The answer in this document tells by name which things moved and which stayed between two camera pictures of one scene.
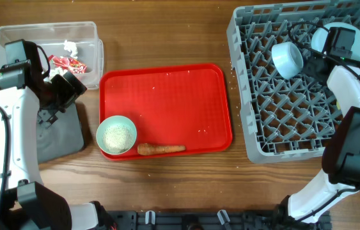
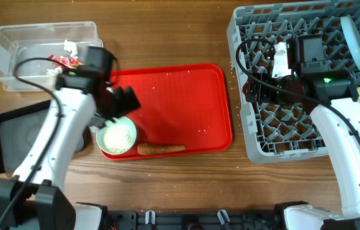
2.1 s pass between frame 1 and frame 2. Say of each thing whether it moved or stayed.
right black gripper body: moved
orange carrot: stayed
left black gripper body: moved
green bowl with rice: stayed
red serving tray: stayed
